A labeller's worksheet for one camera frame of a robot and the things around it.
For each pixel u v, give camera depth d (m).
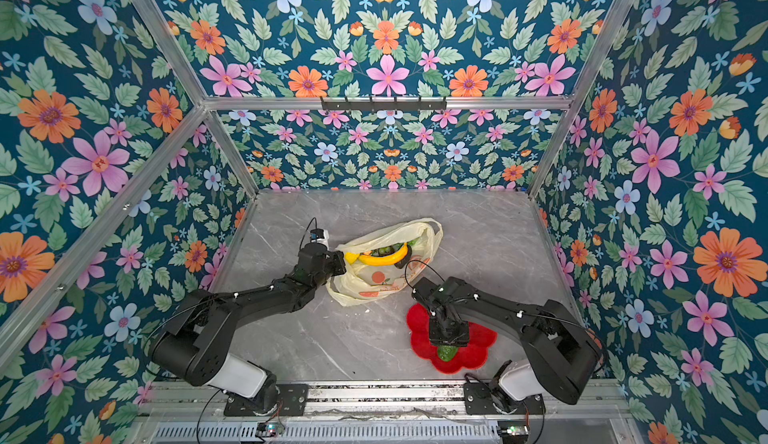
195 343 0.45
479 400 0.73
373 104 0.91
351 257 0.95
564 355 0.42
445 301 0.58
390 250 0.98
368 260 0.97
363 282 0.90
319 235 0.82
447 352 0.75
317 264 0.70
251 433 0.70
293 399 0.73
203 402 0.75
